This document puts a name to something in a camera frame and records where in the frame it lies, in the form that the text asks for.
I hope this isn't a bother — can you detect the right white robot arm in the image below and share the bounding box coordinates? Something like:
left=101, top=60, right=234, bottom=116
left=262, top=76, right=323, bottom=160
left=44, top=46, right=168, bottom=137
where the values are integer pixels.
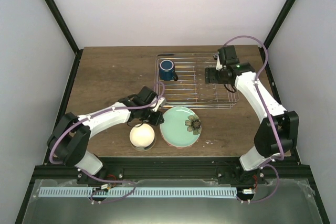
left=205, top=46, right=299, bottom=184

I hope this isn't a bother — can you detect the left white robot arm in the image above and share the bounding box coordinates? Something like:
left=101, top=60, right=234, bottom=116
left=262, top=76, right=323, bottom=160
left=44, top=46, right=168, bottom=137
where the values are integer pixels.
left=47, top=87, right=165, bottom=184

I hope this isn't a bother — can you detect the light blue slotted strip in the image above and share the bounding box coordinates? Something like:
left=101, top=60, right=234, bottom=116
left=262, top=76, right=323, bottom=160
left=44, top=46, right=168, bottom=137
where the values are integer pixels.
left=38, top=187, right=237, bottom=199

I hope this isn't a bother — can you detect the blue enamel mug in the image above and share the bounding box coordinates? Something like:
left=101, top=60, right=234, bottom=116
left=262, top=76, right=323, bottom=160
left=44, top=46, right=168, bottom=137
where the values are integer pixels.
left=159, top=60, right=178, bottom=81

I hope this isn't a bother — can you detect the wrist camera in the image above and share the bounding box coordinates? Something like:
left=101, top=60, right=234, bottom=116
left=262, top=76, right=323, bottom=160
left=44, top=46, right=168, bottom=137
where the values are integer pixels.
left=151, top=97, right=166, bottom=112
left=213, top=53, right=222, bottom=70

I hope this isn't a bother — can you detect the black aluminium frame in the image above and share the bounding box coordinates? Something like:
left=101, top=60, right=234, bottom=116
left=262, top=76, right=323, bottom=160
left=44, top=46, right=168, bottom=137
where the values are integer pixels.
left=15, top=0, right=330, bottom=223

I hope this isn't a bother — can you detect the teal flower plate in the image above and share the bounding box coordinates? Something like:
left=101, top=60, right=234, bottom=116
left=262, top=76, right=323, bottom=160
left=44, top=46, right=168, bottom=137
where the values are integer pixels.
left=160, top=106, right=202, bottom=146

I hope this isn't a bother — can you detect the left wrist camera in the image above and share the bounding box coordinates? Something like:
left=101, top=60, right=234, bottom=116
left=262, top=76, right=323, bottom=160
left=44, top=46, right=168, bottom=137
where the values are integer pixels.
left=151, top=97, right=166, bottom=112

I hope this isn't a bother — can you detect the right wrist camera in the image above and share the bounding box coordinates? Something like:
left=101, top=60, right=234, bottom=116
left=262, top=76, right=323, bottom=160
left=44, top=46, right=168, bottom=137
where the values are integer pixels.
left=213, top=53, right=222, bottom=70

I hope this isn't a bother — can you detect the orange scalloped plate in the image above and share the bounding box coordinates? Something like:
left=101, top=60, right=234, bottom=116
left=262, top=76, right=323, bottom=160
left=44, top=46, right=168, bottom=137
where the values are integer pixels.
left=167, top=143, right=193, bottom=149

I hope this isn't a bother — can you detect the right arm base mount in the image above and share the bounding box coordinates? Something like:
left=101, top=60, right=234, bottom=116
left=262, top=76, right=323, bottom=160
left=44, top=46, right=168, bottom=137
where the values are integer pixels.
left=216, top=165, right=260, bottom=185

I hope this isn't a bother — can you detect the wire dish rack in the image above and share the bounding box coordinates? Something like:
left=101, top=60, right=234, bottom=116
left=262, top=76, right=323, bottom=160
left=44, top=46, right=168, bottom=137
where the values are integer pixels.
left=154, top=52, right=239, bottom=109

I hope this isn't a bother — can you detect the white upturned bowl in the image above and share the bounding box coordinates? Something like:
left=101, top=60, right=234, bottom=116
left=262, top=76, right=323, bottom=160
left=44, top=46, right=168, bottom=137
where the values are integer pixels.
left=129, top=124, right=155, bottom=147

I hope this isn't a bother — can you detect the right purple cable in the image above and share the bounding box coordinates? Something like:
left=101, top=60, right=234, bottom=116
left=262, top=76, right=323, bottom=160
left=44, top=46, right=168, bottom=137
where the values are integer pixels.
left=223, top=35, right=285, bottom=204

